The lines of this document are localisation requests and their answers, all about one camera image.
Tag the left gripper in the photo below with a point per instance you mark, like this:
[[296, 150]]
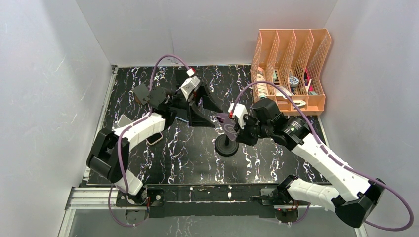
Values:
[[196, 119]]

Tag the silver metal phone stand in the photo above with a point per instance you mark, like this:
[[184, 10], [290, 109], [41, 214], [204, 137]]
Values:
[[121, 122]]

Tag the round blue lid jar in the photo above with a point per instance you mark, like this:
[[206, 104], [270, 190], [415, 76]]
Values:
[[293, 81]]

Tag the orange desk file organizer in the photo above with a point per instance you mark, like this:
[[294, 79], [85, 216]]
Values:
[[289, 52]]

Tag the pink case phone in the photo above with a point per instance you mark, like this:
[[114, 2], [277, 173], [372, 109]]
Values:
[[153, 139]]

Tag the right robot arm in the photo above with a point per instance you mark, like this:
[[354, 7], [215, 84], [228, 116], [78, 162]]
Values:
[[350, 196]]

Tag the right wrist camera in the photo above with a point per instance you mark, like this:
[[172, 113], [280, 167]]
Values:
[[237, 112]]

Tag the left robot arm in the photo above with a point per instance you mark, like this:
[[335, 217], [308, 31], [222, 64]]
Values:
[[109, 153]]

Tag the green tall box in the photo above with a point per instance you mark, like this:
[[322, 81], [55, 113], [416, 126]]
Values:
[[275, 78]]

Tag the white oval label pack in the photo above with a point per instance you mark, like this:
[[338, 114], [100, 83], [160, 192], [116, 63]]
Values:
[[261, 87]]

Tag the blue case phone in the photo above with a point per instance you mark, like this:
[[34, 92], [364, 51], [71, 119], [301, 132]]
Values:
[[182, 120]]

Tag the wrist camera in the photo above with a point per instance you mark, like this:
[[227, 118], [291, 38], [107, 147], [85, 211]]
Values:
[[190, 85], [237, 112]]

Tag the magenta notebook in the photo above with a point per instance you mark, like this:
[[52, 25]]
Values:
[[306, 76]]

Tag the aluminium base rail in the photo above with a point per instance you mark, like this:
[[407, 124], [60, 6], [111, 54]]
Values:
[[194, 211]]

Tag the white plastic packet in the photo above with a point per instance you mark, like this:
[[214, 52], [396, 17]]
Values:
[[282, 92]]

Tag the black folding phone stand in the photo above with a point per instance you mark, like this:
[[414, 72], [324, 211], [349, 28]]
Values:
[[181, 76]]

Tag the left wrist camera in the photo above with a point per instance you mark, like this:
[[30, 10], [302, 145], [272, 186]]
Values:
[[190, 85]]

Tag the purple back magsafe phone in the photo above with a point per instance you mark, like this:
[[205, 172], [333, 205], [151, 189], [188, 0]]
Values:
[[229, 125]]

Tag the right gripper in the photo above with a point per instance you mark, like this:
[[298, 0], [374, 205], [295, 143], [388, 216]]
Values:
[[242, 136]]

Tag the black round base phone stand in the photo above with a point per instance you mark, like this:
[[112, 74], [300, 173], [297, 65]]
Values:
[[224, 146]]

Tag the white flat card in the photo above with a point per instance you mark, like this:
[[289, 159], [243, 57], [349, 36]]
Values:
[[308, 86]]

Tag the dark wooden phone stand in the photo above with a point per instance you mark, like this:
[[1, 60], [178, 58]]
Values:
[[141, 94]]

